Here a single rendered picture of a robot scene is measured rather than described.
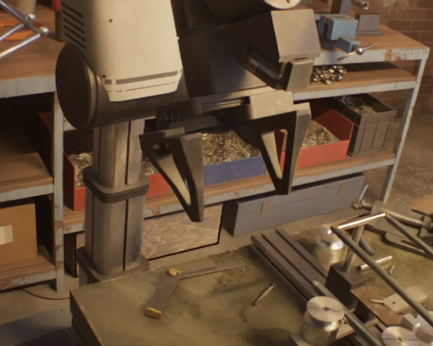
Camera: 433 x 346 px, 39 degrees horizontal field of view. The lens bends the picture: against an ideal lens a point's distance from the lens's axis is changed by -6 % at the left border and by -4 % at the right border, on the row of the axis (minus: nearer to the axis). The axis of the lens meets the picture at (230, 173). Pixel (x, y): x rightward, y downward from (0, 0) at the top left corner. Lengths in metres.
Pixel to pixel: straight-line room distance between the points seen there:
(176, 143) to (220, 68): 0.07
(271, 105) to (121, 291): 0.49
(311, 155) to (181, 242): 0.63
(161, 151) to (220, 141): 2.00
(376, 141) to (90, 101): 1.94
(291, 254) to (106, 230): 0.41
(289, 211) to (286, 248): 1.71
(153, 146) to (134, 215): 0.76
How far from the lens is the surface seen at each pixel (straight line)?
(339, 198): 2.90
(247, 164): 2.40
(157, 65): 1.09
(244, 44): 0.48
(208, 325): 0.90
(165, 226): 2.37
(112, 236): 1.27
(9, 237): 2.16
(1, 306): 2.23
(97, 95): 1.07
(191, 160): 0.49
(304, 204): 2.77
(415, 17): 3.90
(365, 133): 2.76
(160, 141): 0.50
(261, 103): 0.53
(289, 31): 0.46
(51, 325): 1.78
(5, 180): 2.00
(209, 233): 2.50
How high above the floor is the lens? 1.50
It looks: 29 degrees down
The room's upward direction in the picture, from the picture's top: 9 degrees clockwise
